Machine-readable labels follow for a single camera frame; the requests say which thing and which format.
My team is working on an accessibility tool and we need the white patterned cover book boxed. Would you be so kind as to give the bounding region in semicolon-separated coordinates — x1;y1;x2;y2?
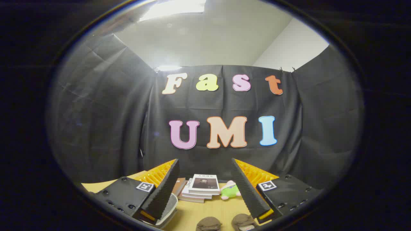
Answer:
182;178;212;199

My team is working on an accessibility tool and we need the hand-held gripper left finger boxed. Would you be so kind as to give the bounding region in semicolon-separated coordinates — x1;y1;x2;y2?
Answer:
93;158;180;225

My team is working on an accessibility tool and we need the white portrait cover book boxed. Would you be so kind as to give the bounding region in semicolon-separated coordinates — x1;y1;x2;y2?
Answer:
188;174;221;195

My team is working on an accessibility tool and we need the brown cover book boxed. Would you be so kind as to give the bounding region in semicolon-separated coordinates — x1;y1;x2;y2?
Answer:
172;177;187;197

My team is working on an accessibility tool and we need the thick pale brown book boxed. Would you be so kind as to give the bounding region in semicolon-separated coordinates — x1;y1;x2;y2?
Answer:
178;192;205;203

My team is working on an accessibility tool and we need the black backdrop cloth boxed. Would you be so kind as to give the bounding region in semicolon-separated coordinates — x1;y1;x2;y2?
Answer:
48;34;365;190

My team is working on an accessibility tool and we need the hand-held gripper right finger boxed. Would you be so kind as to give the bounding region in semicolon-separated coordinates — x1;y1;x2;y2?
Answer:
231;158;323;224

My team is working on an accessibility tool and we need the white fabric storage box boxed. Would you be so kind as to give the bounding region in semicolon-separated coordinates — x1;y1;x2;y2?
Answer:
151;192;179;229

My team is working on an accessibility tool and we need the brown fuzzy shoe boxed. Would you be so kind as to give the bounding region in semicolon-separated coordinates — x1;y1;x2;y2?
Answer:
196;217;223;231
231;213;258;231

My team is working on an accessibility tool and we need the green plush toy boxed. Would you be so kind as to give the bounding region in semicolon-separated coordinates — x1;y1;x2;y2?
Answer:
220;180;241;200

